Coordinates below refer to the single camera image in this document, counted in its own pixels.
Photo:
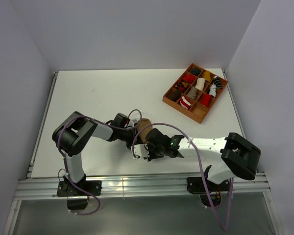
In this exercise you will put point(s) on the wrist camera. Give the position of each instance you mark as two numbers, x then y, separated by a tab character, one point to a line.
133	122
140	151

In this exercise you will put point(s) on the dark teal rolled sock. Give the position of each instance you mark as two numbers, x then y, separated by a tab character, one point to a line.
195	71

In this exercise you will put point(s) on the red rolled sock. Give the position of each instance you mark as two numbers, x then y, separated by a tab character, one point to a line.
205	100
189	78

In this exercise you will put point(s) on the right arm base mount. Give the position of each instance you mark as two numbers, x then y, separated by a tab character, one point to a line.
195	186

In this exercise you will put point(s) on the orange divided sock tray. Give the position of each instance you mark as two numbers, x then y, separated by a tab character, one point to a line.
198	111

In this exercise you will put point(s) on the right aluminium side rail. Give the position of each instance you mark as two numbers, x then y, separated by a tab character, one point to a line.
240	120

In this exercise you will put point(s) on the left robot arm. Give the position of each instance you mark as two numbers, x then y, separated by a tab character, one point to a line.
72	135

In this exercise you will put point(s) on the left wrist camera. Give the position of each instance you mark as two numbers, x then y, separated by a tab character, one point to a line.
133	122

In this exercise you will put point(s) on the red white striped sock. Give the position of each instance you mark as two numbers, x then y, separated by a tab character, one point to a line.
185	103

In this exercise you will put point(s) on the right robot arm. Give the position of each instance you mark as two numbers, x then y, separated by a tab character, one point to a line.
209	149

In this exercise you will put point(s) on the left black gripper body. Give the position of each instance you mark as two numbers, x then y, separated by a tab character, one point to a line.
128	136

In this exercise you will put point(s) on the aluminium side rail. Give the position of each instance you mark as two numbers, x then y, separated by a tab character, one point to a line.
240	120
32	161

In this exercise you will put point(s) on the grey brown rolled sock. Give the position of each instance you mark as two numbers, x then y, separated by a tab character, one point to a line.
192	93

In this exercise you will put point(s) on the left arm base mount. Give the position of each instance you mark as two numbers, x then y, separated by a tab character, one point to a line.
77	200

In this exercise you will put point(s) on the white grey striped sock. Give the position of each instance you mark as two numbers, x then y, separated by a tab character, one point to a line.
212	90

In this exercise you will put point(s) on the left aluminium side rail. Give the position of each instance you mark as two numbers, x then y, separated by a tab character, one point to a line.
32	161

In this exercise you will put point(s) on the black white striped sock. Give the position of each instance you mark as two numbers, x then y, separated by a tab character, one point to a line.
217	82

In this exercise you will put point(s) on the tan brown sock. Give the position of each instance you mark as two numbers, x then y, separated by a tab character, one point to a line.
144	127

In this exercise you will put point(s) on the red rolled sock lower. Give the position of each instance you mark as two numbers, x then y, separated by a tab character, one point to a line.
205	100

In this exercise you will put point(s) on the argyle patterned rolled sock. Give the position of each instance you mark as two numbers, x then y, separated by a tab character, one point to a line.
181	85

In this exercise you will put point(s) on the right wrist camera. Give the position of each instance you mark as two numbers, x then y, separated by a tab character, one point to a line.
140	151

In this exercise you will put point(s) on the cream rolled sock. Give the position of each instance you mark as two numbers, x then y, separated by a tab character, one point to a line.
200	83

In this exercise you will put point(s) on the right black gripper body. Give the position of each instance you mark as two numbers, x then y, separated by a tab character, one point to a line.
155	152

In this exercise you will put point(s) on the red rolled sock upper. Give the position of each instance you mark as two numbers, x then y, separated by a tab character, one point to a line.
189	78

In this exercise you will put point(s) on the yellow rolled sock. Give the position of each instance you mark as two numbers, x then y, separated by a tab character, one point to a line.
207	76

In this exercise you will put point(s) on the aluminium front rail frame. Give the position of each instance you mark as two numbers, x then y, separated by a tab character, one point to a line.
132	186

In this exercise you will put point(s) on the dark brown rolled sock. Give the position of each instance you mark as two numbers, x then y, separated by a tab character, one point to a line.
174	95

